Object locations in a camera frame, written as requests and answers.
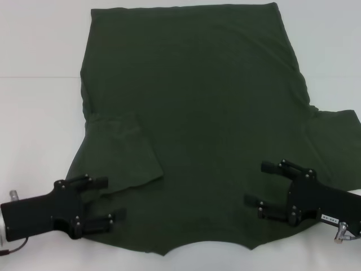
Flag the dark green t-shirt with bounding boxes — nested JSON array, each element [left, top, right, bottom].
[[64, 2, 361, 250]]

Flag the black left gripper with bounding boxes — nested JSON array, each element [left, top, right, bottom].
[[0, 174, 127, 242]]

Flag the silver elbow connector with cable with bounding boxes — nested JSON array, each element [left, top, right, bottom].
[[333, 221, 361, 245]]

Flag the brown cable with silver connector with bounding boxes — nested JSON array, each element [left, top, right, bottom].
[[0, 238, 29, 250]]

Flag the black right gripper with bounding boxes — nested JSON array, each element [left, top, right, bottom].
[[243, 159, 361, 233]]

